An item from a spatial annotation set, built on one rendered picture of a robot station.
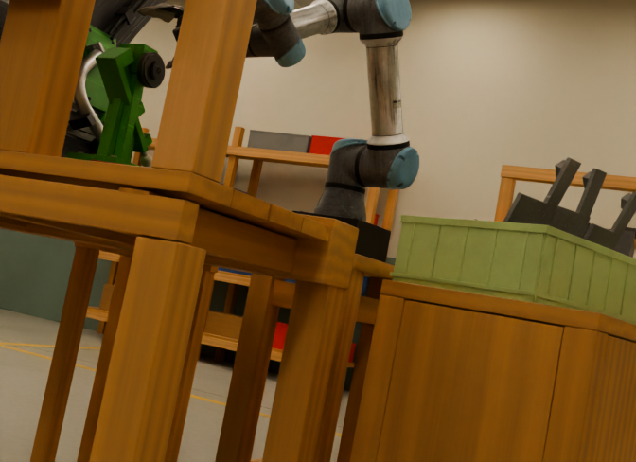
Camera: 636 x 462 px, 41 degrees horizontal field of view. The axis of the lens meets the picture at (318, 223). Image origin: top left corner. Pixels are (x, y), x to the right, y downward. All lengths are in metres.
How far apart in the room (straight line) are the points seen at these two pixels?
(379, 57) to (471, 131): 5.50
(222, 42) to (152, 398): 0.61
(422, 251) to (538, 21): 5.97
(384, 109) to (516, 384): 0.84
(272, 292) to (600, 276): 0.85
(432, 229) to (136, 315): 0.86
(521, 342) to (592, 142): 5.71
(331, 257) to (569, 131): 5.74
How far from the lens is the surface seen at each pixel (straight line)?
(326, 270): 1.91
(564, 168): 2.05
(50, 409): 2.59
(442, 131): 7.81
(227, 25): 1.51
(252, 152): 7.81
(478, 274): 1.95
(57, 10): 1.75
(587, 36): 7.78
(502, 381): 1.85
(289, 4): 1.93
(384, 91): 2.27
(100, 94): 2.18
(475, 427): 1.88
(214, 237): 1.66
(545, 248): 1.88
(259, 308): 2.32
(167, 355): 1.46
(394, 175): 2.27
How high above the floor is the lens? 0.70
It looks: 5 degrees up
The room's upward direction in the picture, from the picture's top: 11 degrees clockwise
